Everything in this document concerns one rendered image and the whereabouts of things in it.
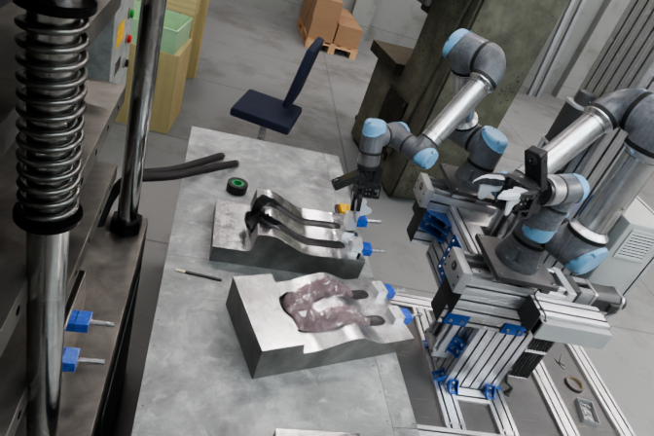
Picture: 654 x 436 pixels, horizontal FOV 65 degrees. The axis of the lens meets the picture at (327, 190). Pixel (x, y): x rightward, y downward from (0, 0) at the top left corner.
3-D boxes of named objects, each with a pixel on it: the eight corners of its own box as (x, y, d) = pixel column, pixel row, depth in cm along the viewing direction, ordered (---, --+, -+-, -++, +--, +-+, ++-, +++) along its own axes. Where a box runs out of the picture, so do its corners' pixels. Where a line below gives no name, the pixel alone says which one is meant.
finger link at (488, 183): (466, 200, 115) (500, 204, 118) (476, 177, 112) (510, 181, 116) (459, 195, 117) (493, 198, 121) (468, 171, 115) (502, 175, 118)
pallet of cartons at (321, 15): (346, 37, 769) (361, -7, 737) (355, 61, 677) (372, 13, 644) (296, 22, 753) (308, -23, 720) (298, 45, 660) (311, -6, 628)
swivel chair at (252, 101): (288, 152, 411) (323, 36, 363) (297, 189, 368) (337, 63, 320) (218, 139, 394) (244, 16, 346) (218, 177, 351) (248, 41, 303)
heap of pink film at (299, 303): (348, 286, 163) (356, 268, 159) (375, 329, 150) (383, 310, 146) (273, 294, 150) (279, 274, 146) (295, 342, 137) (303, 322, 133)
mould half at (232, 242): (345, 234, 197) (356, 205, 190) (356, 281, 175) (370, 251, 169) (213, 212, 184) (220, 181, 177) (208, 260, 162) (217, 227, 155)
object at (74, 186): (90, 203, 77) (105, -5, 61) (73, 240, 70) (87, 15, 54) (25, 194, 75) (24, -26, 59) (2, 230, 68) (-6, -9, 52)
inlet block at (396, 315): (415, 313, 166) (420, 302, 163) (422, 325, 162) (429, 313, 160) (381, 318, 160) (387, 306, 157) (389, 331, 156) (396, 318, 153)
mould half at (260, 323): (368, 288, 174) (379, 264, 168) (407, 349, 155) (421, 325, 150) (225, 304, 149) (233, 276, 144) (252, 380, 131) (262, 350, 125)
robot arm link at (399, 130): (413, 152, 179) (393, 156, 172) (390, 135, 185) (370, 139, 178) (421, 132, 175) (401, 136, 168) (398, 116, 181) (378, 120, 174)
